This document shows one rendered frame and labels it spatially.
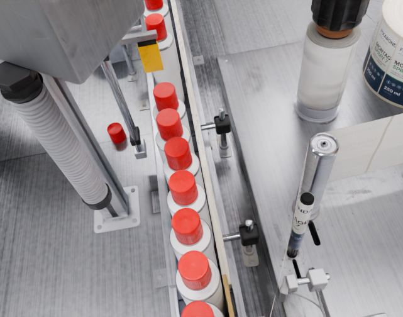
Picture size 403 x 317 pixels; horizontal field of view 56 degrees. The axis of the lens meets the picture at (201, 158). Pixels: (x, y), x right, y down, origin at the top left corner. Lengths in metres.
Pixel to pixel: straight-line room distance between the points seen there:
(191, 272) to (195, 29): 0.78
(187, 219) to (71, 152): 0.15
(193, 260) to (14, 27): 0.27
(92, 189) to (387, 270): 0.45
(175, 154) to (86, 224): 0.33
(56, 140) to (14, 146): 0.58
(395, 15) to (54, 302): 0.78
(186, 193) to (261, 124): 0.35
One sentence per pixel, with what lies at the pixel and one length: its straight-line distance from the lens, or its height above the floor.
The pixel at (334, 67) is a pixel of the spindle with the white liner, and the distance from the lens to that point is 0.68.
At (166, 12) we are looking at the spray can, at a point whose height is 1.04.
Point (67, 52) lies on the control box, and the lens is 0.27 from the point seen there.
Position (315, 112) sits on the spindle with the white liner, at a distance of 0.76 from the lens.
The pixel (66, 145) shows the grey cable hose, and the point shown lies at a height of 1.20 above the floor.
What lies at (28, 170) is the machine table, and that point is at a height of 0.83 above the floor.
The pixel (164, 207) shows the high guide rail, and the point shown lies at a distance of 0.58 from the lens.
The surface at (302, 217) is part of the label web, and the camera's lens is 0.49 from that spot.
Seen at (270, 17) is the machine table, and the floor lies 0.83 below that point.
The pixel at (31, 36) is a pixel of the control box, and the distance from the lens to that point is 0.28.
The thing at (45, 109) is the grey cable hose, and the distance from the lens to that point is 0.34.
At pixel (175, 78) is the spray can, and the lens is 0.75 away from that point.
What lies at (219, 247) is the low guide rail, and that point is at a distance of 0.60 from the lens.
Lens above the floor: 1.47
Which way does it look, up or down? 55 degrees down
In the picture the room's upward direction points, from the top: 10 degrees counter-clockwise
